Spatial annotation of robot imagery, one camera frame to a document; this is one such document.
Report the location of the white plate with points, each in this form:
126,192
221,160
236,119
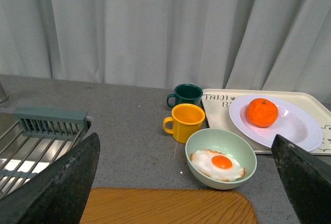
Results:
293,123

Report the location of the light green bowl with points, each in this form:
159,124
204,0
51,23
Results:
225,143

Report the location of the fried egg toy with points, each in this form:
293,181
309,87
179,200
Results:
217,165

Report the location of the dark green mug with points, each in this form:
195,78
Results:
185,93

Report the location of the grey curtain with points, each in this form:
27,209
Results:
276,45

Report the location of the cream bear tray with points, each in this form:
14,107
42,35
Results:
216,104

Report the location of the wooden cutting board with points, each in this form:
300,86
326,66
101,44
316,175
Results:
135,205

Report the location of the orange fruit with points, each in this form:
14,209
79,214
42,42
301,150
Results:
262,112

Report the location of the green dish drying rack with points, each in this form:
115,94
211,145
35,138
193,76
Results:
32,138

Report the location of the yellow mug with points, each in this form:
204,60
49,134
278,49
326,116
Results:
185,120

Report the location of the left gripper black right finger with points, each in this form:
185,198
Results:
306,180

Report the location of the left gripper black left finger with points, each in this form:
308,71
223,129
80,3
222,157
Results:
59,193

